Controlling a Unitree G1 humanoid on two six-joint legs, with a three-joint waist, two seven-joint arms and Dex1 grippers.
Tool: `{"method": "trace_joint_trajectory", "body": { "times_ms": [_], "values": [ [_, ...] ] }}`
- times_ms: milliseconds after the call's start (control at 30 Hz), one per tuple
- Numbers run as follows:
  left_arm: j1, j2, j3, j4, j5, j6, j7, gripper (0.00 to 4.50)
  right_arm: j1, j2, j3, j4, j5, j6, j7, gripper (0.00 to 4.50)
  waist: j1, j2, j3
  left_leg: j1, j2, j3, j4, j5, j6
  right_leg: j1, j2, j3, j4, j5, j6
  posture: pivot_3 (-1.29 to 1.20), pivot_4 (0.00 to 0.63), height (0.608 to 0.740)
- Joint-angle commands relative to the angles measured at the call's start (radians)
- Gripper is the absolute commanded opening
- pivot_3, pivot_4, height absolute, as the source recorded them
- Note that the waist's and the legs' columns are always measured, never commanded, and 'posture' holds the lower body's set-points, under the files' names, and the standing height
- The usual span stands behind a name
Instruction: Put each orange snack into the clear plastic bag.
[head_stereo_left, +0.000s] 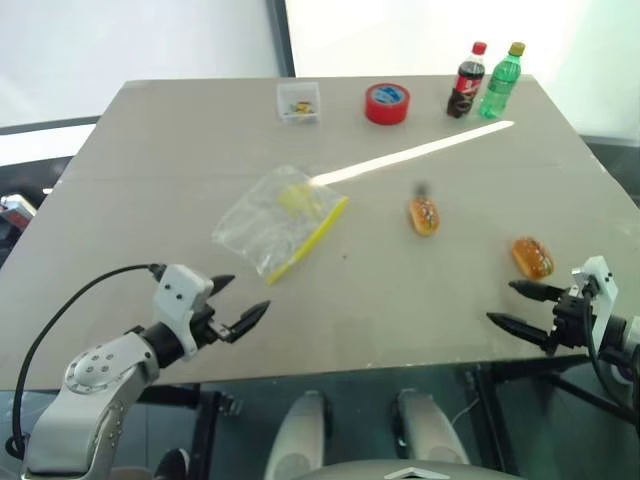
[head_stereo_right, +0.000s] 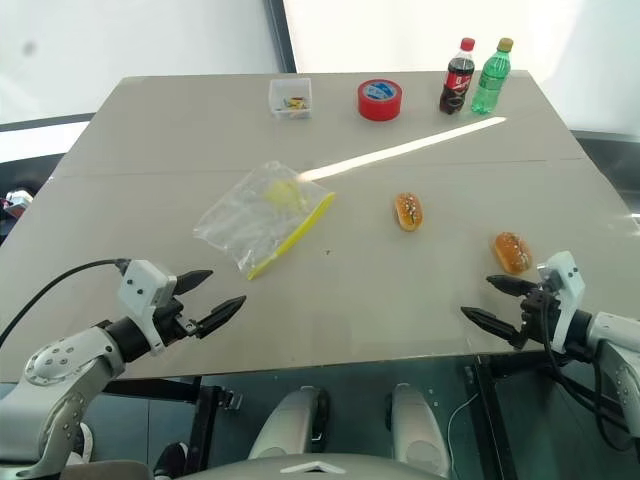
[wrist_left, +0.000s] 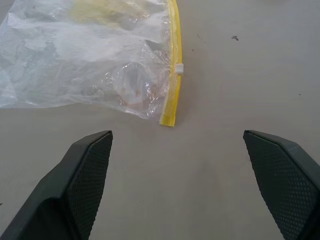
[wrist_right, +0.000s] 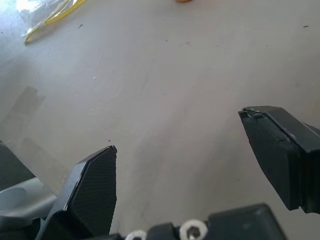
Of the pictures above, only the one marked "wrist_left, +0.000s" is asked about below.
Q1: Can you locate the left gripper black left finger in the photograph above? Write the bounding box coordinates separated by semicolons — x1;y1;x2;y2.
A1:
0;130;114;240

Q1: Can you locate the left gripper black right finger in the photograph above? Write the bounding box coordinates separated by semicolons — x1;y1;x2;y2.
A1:
243;129;320;240

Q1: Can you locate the white orange round item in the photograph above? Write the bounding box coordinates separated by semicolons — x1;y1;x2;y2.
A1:
112;62;162;111

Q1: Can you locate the yellow item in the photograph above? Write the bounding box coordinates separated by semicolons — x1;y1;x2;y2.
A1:
68;0;132;31

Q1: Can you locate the yellow plastic object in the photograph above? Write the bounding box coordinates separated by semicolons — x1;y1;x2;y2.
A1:
0;0;186;128

